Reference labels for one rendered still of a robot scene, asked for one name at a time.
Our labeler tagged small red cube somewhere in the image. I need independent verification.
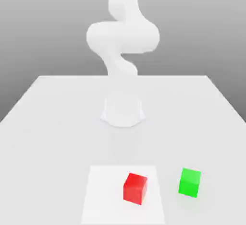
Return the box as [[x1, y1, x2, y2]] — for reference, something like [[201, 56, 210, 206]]
[[123, 172, 148, 206]]

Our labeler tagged small green cube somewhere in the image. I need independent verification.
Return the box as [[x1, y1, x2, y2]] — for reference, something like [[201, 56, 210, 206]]
[[178, 167, 202, 199]]

